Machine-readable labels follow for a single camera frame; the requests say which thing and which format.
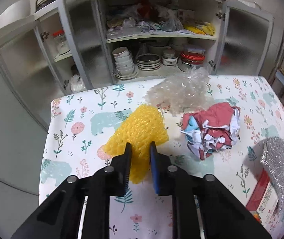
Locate floral bear tablecloth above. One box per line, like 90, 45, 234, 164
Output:
39, 75, 284, 238

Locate stack of white bowls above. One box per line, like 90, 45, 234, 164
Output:
112, 47, 138, 80

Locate clear bubble wrap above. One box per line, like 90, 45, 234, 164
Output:
144, 68, 214, 116

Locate red lidded containers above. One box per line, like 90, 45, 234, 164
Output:
178, 44, 206, 72

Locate red white paper box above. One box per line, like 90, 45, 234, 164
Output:
246, 169, 278, 227

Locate grey plastic bag on shelf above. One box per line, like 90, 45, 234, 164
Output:
155, 5, 184, 32

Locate white kitchen cabinet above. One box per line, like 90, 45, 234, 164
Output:
0, 0, 273, 129

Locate white rice cooker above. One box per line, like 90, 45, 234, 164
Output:
0, 0, 31, 29

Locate glass jar red lid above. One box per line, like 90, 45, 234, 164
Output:
53, 29, 70, 55

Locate white patterned pot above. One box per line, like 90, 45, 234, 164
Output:
162, 49, 178, 66

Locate red white paper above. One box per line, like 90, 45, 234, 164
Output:
180, 102, 240, 161

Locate yellow foam net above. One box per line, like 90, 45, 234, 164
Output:
103, 104, 169, 184

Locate yellow packets on shelf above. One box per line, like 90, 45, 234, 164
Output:
183, 22, 216, 36

